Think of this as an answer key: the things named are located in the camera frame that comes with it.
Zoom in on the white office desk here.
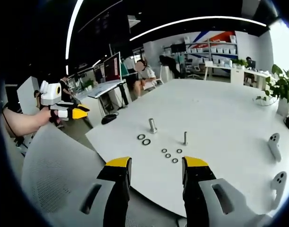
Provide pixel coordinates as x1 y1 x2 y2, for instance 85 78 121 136
73 79 129 119

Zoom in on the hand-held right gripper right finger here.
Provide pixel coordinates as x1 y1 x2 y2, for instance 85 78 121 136
181 156 256 227

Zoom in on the white handheld controller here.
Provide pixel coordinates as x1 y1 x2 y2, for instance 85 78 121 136
267 132 282 163
270 171 288 211

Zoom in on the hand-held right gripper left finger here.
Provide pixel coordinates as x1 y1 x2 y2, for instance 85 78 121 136
78 156 132 227

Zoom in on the storage shelf with white boxes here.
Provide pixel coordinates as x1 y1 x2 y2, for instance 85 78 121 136
162 35 238 79

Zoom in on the red computer monitor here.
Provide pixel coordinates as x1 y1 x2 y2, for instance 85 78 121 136
103 52 123 83

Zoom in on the white desk with plant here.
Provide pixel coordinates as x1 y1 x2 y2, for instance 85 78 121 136
204 58 276 90

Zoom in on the potted green plant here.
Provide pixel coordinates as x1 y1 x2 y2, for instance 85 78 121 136
255 63 289 118

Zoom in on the grey mesh office chair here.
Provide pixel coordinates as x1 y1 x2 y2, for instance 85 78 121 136
21 122 187 227

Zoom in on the large threaded stud bolt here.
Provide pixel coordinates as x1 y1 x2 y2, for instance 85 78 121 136
148 118 158 134

